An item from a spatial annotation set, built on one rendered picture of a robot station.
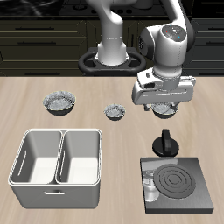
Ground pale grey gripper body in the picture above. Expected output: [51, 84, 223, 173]
[131, 76, 197, 107]

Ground medium grey speckled bowl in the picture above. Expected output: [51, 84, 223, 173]
[151, 102, 179, 119]

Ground small grey speckled bowl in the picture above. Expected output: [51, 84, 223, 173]
[103, 103, 127, 121]

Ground round black stove knob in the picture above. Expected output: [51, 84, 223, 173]
[152, 129, 180, 158]

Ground dark grey stove plate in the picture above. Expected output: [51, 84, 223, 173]
[139, 157, 214, 214]

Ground large grey speckled bowl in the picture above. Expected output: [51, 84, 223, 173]
[42, 90, 77, 116]

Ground white two-bin basket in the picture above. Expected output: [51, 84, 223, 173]
[8, 128, 103, 210]

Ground dark kitchen cupboards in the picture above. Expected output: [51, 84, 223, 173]
[0, 0, 224, 77]

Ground flat black base plate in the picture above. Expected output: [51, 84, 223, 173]
[78, 46, 146, 74]

